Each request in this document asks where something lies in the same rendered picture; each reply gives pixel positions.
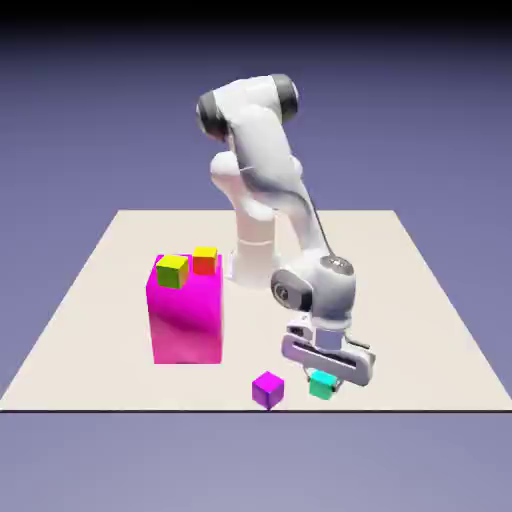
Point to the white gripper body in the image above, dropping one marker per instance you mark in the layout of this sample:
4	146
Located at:
362	366

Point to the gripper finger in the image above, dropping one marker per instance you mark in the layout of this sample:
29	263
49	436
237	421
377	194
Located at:
308	373
337	383

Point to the large magenta box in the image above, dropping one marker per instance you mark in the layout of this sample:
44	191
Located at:
186	316

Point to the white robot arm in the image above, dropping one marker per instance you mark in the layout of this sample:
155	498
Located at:
264	160

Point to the small yellow cube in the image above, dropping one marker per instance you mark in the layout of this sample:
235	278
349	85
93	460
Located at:
172	271

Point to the small teal cube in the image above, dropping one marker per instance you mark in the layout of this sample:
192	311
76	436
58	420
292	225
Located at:
322	385

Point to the small orange cube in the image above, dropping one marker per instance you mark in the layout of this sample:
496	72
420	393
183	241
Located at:
205	260

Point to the small purple cube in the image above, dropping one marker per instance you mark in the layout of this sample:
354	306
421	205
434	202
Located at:
267	390

